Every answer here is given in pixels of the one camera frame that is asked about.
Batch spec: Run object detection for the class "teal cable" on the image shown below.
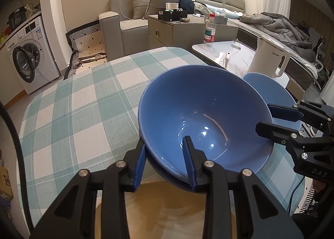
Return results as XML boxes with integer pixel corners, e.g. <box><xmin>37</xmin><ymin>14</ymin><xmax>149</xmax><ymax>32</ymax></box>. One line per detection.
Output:
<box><xmin>288</xmin><ymin>176</ymin><xmax>306</xmax><ymax>213</ymax></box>

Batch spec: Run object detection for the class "blue bowl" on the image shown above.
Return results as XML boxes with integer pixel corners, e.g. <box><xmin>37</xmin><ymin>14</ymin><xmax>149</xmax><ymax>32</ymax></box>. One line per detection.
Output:
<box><xmin>242</xmin><ymin>72</ymin><xmax>302</xmax><ymax>131</ymax></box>
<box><xmin>147</xmin><ymin>154</ymin><xmax>206</xmax><ymax>196</ymax></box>
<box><xmin>138</xmin><ymin>65</ymin><xmax>274</xmax><ymax>177</ymax></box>

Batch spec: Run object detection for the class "white electric kettle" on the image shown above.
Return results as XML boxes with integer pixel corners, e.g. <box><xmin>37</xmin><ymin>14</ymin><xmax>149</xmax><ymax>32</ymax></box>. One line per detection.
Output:
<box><xmin>247</xmin><ymin>35</ymin><xmax>291</xmax><ymax>88</ymax></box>

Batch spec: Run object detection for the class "dark blue pillow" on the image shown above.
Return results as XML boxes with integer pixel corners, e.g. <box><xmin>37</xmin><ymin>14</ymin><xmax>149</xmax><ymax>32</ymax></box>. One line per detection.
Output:
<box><xmin>180</xmin><ymin>0</ymin><xmax>196</xmax><ymax>15</ymax></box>

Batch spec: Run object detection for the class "clear water bottle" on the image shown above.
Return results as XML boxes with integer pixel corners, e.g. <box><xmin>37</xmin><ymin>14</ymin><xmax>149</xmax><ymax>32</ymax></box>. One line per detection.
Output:
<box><xmin>204</xmin><ymin>13</ymin><xmax>216</xmax><ymax>47</ymax></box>

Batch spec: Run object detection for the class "bed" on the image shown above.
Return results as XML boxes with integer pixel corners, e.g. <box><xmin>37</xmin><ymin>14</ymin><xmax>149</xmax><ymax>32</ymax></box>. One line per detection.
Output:
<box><xmin>193</xmin><ymin>7</ymin><xmax>323</xmax><ymax>91</ymax></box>

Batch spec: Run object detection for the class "black pressure cooker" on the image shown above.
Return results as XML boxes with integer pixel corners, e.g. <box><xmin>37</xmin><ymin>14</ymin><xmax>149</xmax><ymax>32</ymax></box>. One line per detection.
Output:
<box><xmin>8</xmin><ymin>6</ymin><xmax>27</xmax><ymax>31</ymax></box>

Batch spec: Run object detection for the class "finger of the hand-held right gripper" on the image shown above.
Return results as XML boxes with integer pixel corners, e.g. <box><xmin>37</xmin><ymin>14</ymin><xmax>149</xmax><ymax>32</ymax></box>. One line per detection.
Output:
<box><xmin>267</xmin><ymin>100</ymin><xmax>334</xmax><ymax>125</ymax></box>
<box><xmin>255</xmin><ymin>121</ymin><xmax>334</xmax><ymax>151</ymax></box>

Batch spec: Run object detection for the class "beige side cabinet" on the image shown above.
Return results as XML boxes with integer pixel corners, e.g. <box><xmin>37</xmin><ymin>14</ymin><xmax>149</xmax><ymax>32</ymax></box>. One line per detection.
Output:
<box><xmin>148</xmin><ymin>14</ymin><xmax>239</xmax><ymax>52</ymax></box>

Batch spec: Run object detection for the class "light blue pillow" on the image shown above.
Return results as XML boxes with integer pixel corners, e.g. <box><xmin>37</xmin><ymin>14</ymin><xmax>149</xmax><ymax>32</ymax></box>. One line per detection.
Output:
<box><xmin>206</xmin><ymin>5</ymin><xmax>243</xmax><ymax>19</ymax></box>

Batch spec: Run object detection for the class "white marble side table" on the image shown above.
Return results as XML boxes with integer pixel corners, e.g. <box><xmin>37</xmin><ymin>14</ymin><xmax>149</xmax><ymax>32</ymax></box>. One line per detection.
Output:
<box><xmin>192</xmin><ymin>40</ymin><xmax>290</xmax><ymax>91</ymax></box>

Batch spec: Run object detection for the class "black box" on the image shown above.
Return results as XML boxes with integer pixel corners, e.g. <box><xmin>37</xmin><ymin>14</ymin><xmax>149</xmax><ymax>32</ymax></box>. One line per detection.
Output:
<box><xmin>158</xmin><ymin>8</ymin><xmax>188</xmax><ymax>22</ymax></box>

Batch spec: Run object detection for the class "teal checked tablecloth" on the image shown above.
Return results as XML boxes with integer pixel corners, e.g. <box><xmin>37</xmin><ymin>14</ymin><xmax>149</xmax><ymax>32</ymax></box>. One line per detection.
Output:
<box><xmin>17</xmin><ymin>46</ymin><xmax>306</xmax><ymax>239</ymax></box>

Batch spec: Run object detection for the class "grey sofa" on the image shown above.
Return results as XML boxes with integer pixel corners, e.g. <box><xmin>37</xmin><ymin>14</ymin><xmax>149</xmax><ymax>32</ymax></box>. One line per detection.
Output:
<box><xmin>99</xmin><ymin>0</ymin><xmax>188</xmax><ymax>61</ymax></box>

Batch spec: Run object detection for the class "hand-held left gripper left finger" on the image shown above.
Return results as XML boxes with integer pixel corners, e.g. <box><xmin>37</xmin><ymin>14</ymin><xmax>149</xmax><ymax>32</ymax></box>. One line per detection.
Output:
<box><xmin>31</xmin><ymin>137</ymin><xmax>147</xmax><ymax>239</ymax></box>

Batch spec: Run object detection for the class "dark grey duvet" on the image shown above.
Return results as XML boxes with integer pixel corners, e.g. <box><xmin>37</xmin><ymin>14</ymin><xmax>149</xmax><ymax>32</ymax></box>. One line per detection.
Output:
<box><xmin>239</xmin><ymin>12</ymin><xmax>317</xmax><ymax>62</ymax></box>

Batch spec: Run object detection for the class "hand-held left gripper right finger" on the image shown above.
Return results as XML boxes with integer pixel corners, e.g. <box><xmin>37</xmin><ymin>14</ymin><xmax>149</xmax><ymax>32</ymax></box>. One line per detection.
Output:
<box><xmin>183</xmin><ymin>136</ymin><xmax>304</xmax><ymax>239</ymax></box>

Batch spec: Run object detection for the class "cardboard box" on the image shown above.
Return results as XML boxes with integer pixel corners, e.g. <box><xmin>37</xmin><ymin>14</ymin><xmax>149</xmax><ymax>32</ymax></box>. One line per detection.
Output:
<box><xmin>0</xmin><ymin>166</ymin><xmax>15</xmax><ymax>203</ymax></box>

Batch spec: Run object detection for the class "white washing machine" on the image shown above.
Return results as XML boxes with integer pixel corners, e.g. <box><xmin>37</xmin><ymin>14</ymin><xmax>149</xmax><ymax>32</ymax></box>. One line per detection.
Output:
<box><xmin>6</xmin><ymin>15</ymin><xmax>61</xmax><ymax>95</ymax></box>

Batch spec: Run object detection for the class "cream plate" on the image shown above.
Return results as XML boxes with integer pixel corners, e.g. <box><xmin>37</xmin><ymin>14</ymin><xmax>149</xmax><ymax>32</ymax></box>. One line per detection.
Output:
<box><xmin>94</xmin><ymin>181</ymin><xmax>238</xmax><ymax>239</ymax></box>

